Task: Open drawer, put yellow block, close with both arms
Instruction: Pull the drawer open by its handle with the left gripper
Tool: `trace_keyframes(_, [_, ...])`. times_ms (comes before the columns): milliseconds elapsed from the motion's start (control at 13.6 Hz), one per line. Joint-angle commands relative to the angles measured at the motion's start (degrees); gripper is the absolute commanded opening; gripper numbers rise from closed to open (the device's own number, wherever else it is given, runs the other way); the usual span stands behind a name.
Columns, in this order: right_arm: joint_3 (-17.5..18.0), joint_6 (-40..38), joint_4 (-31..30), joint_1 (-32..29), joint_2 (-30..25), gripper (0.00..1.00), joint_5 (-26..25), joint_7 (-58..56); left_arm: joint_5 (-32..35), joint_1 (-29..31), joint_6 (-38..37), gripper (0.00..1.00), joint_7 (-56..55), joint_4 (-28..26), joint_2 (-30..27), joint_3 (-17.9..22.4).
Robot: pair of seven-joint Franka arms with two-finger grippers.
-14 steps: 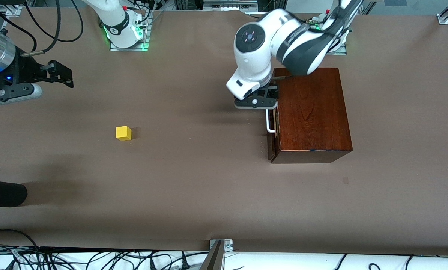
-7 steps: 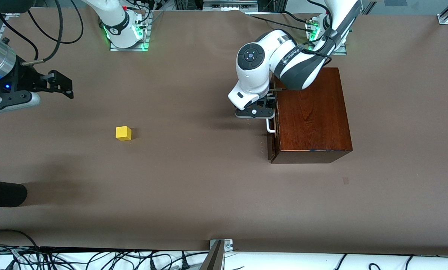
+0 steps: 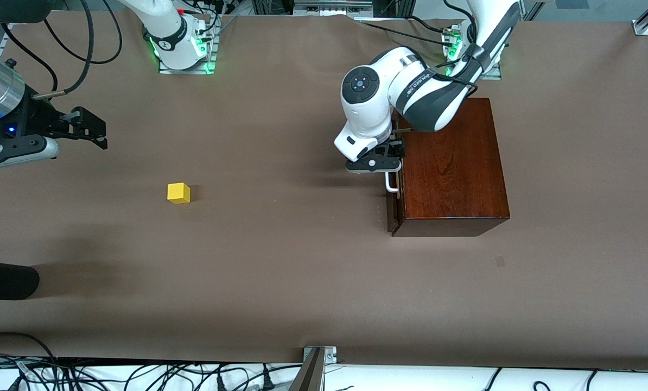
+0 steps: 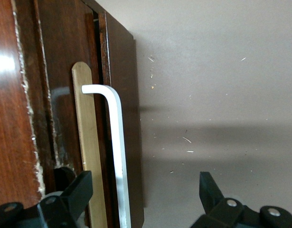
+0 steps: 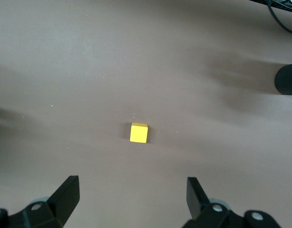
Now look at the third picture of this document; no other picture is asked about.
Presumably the perforated aluminium rail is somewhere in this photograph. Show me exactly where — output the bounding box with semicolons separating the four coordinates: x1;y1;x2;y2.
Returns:
0;22;16;58

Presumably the dark wooden drawer cabinet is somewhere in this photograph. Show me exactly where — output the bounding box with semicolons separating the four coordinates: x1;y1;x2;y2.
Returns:
392;98;510;237

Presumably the small aluminium bracket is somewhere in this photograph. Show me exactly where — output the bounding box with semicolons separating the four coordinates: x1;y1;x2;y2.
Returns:
303;346;337;363

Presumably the aluminium frame with sockets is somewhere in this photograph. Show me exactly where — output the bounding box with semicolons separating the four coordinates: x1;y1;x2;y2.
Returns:
251;0;417;18

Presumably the dark camera mount beam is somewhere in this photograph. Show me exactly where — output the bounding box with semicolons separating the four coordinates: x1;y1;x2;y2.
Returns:
289;348;325;391

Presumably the wooden drawer with white handle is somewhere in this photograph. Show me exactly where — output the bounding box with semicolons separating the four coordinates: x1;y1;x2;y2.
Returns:
385;122;406;235

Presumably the black cylinder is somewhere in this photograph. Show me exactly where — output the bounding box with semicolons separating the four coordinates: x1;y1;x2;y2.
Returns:
0;260;40;300

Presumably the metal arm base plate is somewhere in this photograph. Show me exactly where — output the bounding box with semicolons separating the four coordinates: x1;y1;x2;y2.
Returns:
158;16;219;75
444;24;503;80

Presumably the yellow cube block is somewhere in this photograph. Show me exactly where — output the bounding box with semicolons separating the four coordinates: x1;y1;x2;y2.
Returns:
167;182;191;205

